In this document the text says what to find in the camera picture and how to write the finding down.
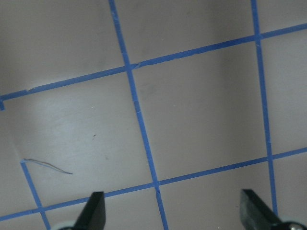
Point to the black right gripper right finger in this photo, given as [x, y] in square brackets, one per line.
[256, 215]

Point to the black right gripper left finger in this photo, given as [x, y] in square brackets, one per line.
[93, 215]

